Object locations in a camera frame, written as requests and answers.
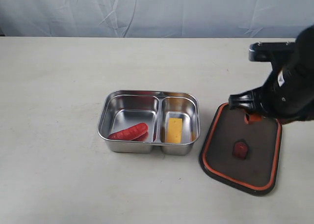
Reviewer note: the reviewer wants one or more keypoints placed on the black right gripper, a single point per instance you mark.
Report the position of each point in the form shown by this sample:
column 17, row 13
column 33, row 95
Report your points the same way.
column 268, row 100

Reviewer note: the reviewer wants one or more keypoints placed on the dark transparent lunch box lid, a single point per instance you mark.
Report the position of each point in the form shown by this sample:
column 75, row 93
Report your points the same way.
column 242, row 154

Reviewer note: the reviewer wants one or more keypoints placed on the yellow toy cheese wedge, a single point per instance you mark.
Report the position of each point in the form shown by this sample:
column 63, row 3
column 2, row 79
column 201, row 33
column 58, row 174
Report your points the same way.
column 174, row 130

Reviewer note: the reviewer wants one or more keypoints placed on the red toy sausage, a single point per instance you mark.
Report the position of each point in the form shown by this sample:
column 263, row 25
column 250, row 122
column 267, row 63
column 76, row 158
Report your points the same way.
column 130, row 133

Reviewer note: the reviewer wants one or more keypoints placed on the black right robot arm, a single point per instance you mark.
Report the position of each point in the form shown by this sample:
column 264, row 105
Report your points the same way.
column 288, row 92

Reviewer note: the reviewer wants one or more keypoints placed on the steel two-compartment lunch box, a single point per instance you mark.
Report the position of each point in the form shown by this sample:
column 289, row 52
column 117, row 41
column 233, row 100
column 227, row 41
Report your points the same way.
column 127, row 108

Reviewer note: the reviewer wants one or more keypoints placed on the blue-grey backdrop cloth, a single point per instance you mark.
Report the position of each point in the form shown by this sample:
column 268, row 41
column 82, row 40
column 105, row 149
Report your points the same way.
column 156, row 18

